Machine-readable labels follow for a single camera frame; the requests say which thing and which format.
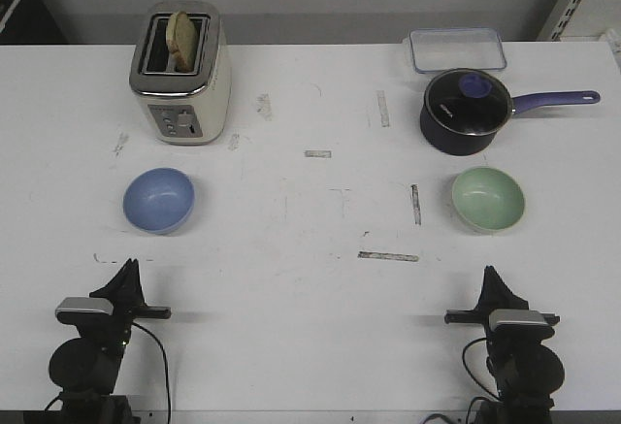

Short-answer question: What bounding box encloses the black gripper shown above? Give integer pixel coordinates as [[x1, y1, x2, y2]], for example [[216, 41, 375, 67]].
[[77, 258, 171, 346], [444, 265, 560, 345]]

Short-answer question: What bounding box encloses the green bowl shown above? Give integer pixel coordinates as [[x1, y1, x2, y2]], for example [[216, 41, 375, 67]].
[[451, 167, 526, 233]]

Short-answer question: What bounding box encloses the blue bowl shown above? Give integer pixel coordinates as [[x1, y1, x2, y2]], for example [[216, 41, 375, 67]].
[[122, 168, 195, 235]]

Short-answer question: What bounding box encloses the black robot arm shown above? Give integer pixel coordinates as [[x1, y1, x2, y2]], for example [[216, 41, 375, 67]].
[[21, 258, 171, 423], [444, 265, 565, 423]]

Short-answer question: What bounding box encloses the dark blue saucepan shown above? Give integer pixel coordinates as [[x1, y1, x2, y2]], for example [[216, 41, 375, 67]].
[[420, 90, 601, 156]]

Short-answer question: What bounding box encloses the glass lid with blue knob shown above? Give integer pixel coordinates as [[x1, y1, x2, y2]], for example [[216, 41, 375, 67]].
[[424, 68, 513, 136]]

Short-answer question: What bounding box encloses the cream and steel toaster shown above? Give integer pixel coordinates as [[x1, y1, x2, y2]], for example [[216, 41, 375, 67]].
[[129, 1, 232, 145]]

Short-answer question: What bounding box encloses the clear plastic food container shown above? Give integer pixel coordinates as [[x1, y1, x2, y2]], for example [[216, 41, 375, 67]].
[[402, 27, 507, 74]]

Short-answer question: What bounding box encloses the toast slice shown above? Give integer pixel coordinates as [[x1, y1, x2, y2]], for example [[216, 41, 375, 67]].
[[165, 11, 199, 73]]

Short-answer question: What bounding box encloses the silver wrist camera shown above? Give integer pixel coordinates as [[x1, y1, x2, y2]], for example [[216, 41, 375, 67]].
[[54, 297, 114, 326], [488, 309, 548, 332]]

